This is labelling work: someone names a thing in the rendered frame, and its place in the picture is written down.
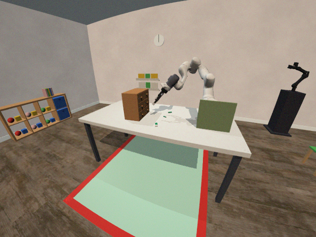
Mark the brown wooden chest of drawers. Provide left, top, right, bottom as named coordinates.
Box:
left=121, top=88, right=149, bottom=121

